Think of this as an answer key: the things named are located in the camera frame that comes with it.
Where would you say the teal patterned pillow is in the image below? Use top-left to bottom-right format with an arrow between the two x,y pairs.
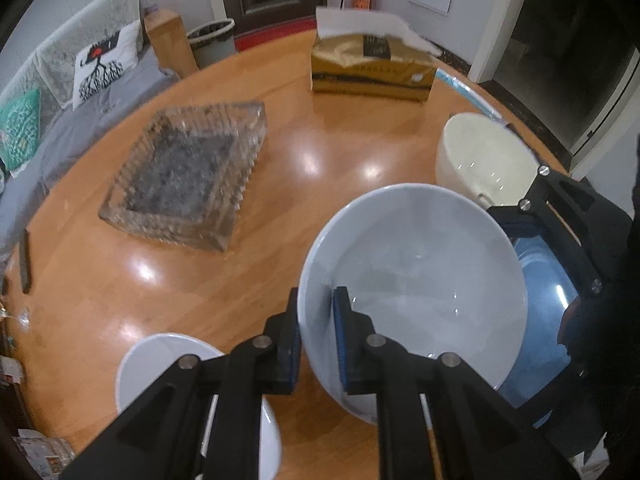
0,88 -> 42,172

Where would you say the grey sofa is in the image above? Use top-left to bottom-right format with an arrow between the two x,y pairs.
0,0 -> 182,261

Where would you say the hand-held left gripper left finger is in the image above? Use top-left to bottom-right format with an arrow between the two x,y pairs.
60,287 -> 303,480

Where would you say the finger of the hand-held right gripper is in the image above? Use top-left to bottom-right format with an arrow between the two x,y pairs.
531,299 -> 612,429
486,164 -> 634,295

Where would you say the cream bowl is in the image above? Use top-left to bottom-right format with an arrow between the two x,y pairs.
434,112 -> 542,207

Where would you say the wooden side cabinet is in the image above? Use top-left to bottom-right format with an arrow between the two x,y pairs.
143,10 -> 199,79

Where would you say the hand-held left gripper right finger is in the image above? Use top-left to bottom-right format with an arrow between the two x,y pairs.
333,286 -> 582,480

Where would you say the stack of papers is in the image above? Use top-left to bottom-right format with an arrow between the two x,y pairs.
10,434 -> 77,480

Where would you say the blue and white straw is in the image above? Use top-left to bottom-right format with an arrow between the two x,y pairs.
434,69 -> 504,122

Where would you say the small white bowl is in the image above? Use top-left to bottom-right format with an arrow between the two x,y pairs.
115,332 -> 281,480

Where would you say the gold tissue box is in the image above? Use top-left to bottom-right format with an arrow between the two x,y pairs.
310,6 -> 443,105

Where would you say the red door mat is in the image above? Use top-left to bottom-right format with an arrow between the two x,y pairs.
234,16 -> 321,53

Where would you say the white printed pillow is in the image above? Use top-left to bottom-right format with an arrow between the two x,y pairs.
72,20 -> 144,110

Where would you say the blue bowl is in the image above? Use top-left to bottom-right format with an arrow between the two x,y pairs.
494,234 -> 582,427

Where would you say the square glass ashtray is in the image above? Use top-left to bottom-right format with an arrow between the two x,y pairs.
98,101 -> 267,254

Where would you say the large white bowl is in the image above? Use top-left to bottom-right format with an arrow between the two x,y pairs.
298,184 -> 529,425

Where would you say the grey trash bin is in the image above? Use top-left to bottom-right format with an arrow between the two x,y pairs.
187,18 -> 237,69

